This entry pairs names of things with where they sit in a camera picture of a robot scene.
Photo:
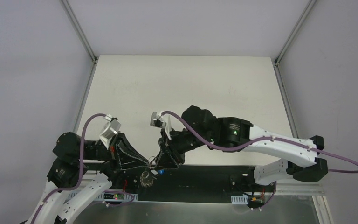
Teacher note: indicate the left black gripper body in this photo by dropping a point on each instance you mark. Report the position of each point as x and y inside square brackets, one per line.
[117, 153]

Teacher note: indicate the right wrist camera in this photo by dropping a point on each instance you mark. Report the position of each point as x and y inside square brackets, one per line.
[161, 121]

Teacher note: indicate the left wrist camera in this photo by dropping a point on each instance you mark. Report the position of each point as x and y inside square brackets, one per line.
[109, 130]

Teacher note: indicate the circuit board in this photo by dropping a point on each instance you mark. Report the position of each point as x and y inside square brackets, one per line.
[116, 197]
[246, 200]

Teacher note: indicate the right circuit board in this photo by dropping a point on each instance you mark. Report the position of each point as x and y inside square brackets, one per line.
[246, 200]

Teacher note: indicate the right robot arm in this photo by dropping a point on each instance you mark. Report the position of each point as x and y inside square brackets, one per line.
[296, 159]

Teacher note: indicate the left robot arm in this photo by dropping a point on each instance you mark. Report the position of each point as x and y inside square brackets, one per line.
[65, 176]

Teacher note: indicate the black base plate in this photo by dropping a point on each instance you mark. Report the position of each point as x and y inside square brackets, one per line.
[190, 184]

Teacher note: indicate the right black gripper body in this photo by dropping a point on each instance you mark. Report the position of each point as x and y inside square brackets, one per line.
[173, 151]

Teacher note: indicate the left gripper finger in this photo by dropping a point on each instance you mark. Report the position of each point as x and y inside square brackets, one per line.
[127, 153]
[124, 163]

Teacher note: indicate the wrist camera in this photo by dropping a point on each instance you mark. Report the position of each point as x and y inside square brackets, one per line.
[161, 121]
[109, 130]

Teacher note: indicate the left circuit board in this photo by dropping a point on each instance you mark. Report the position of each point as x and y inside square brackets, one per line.
[116, 197]

